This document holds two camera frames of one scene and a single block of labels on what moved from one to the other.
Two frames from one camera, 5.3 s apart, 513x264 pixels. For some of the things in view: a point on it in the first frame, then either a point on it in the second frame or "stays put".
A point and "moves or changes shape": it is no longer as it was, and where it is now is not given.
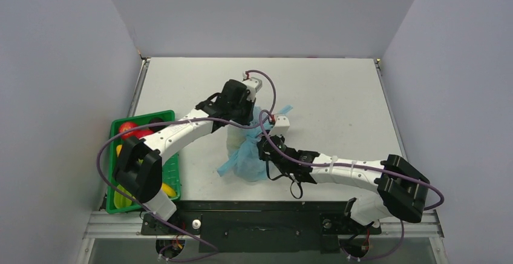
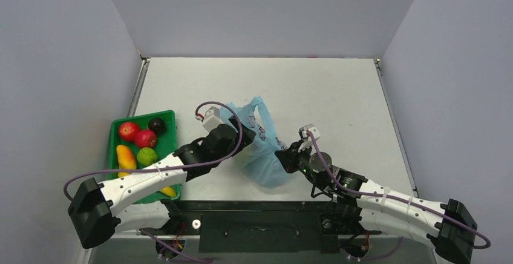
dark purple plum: (158, 128) stays put
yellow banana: (170, 192) stays put
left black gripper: (248, 118) → (249, 136)
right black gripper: (265, 147) → (286, 157)
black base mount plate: (223, 225) stays put
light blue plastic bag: (248, 165) moves or changes shape
